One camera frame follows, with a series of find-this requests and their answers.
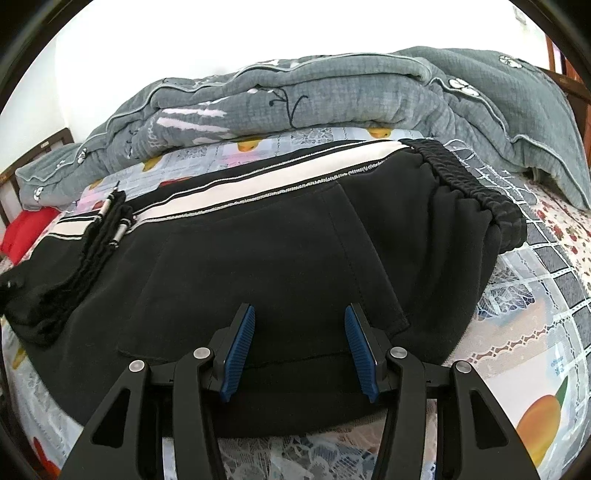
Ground dark wooden headboard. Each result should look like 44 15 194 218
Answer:
0 128 73 228

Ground fruit print plastic cover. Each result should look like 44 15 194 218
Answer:
1 127 590 479

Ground white wall switch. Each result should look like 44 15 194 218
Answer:
515 12 527 26

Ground red pillow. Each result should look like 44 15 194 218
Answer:
1 207 59 265

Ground floral bed sheet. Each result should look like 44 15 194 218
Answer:
1 178 590 289

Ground wooden footboard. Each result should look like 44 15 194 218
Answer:
541 68 590 97

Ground black pants with white stripe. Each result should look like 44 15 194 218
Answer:
1 139 527 437

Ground grey quilted duvet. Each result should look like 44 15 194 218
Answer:
16 47 590 210

